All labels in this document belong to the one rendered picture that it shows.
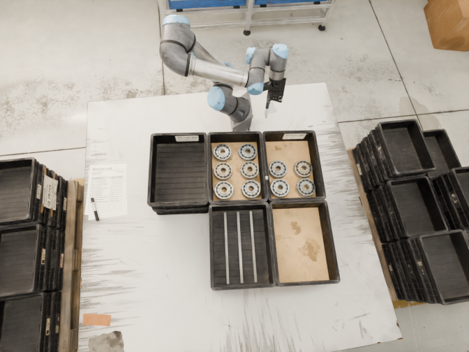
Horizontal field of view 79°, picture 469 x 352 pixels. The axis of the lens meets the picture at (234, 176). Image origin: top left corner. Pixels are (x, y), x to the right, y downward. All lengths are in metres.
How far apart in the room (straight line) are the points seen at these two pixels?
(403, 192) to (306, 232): 1.06
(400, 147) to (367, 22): 1.87
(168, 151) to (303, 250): 0.90
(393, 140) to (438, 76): 1.50
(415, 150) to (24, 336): 2.87
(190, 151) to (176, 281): 0.70
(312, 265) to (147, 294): 0.85
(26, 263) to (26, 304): 0.27
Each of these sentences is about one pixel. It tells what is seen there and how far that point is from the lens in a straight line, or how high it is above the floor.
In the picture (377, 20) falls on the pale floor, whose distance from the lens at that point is 3.99.
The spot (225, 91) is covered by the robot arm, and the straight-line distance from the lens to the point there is 1.63.
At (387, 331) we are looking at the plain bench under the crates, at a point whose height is 0.70.
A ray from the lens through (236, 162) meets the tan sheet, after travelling 1.60.
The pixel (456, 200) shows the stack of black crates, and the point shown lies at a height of 0.52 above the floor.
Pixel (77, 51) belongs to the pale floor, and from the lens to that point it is 3.45.
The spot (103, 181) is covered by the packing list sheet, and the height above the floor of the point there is 0.70.
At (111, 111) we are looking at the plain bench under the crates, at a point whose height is 0.70.
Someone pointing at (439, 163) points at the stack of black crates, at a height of 0.27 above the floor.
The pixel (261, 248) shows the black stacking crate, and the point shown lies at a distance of 1.50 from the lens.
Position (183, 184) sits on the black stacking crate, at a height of 0.83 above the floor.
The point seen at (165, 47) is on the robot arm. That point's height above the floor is 1.36.
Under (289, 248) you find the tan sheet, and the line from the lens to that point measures 1.52.
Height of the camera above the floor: 2.30
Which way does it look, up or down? 69 degrees down
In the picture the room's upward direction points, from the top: 9 degrees clockwise
